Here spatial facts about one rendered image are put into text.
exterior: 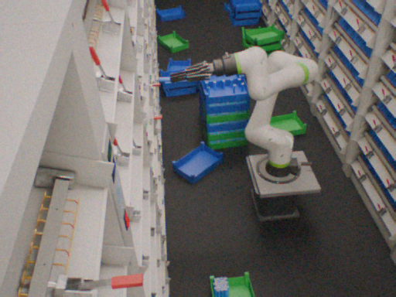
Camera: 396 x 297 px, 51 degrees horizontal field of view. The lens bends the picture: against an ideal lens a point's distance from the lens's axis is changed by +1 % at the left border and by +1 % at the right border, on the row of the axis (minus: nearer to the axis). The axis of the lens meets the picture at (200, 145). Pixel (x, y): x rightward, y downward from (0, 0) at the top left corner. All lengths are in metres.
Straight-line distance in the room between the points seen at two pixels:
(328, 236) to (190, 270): 0.82
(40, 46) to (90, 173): 0.23
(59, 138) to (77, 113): 0.05
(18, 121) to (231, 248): 2.12
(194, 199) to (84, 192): 2.05
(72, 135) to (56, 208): 0.10
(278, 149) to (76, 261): 1.80
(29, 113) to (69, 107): 0.21
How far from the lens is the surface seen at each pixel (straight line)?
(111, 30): 1.07
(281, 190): 2.28
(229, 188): 2.70
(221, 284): 2.18
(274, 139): 2.23
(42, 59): 0.42
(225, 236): 2.45
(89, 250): 0.56
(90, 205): 0.61
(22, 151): 0.32
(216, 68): 1.80
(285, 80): 1.96
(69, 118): 0.56
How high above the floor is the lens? 1.94
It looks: 40 degrees down
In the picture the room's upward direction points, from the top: 3 degrees counter-clockwise
